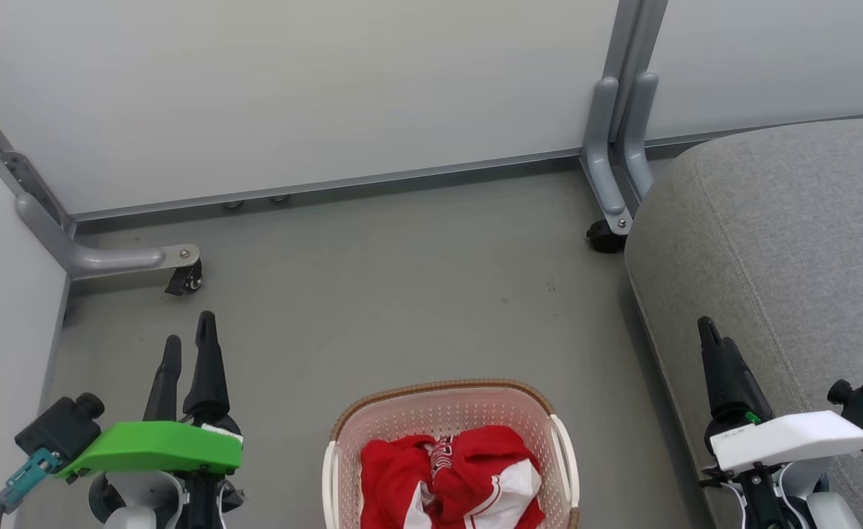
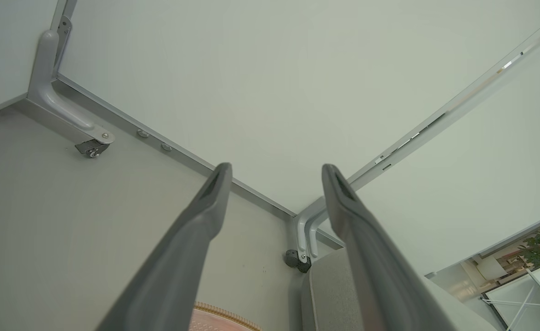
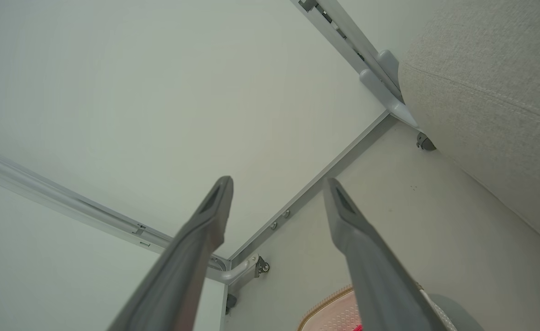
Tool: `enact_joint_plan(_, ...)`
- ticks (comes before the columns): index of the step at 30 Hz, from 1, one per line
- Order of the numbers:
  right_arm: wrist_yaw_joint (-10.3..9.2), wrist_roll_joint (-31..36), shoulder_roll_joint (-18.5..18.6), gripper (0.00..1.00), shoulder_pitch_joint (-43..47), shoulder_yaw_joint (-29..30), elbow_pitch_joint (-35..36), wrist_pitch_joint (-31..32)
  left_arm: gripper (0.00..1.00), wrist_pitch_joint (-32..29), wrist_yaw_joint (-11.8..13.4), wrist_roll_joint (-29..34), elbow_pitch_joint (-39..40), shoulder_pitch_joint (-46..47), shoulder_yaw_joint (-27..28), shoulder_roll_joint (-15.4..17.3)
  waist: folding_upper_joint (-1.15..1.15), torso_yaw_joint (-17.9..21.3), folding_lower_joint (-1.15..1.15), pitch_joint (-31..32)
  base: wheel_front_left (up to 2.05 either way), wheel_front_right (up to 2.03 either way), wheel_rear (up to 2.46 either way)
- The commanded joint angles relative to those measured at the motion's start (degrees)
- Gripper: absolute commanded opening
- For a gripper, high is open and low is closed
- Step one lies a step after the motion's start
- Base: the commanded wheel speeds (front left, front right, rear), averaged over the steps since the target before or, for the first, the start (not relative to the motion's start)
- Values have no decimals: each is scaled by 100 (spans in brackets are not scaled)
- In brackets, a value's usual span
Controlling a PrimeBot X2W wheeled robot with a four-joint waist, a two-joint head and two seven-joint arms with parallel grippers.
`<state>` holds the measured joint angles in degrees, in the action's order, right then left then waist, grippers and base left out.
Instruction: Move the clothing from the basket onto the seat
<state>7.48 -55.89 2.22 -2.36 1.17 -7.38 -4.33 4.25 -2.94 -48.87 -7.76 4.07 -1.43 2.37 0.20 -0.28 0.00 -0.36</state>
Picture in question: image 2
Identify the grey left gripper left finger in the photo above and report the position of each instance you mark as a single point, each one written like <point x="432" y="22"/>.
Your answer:
<point x="182" y="257"/>

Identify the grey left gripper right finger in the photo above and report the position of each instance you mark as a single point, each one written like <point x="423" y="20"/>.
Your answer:
<point x="366" y="257"/>

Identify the grey fabric sofa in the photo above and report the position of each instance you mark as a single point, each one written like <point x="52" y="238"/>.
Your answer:
<point x="329" y="294"/>

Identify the grey partition foot with caster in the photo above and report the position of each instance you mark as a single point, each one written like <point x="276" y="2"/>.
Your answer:
<point x="303" y="230"/>
<point x="51" y="94"/>

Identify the beige plastic laundry basket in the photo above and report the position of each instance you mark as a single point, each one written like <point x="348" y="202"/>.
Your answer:
<point x="214" y="322"/>

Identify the silver bolt head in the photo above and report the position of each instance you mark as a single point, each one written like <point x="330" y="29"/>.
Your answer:
<point x="166" y="147"/>
<point x="143" y="133"/>

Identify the white table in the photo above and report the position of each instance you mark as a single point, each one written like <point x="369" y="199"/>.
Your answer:
<point x="536" y="299"/>

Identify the grey aluminium partition rail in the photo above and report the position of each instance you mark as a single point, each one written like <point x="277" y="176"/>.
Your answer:
<point x="458" y="103"/>
<point x="168" y="142"/>

